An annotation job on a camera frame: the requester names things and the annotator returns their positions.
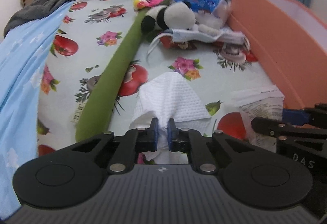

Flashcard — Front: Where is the clear printed plastic packet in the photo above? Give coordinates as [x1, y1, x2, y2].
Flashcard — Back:
[231, 85, 284, 152]

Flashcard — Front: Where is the blue tissue pack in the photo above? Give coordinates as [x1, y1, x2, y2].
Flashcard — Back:
[172, 0, 231, 29]

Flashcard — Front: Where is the long green plush stem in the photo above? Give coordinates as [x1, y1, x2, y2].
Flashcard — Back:
[75, 10, 148, 142]

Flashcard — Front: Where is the orange storage box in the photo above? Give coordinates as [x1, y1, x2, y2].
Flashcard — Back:
[228, 0, 326, 109]

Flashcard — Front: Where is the panda plush toy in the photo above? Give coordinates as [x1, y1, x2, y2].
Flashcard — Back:
[141, 2, 196, 33]

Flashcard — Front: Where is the light blue bed sheet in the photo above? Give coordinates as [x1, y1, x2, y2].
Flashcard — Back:
[0, 2, 71, 220]

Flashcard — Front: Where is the dark grey towel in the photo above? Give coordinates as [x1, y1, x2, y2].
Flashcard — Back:
[3, 0, 68, 37]

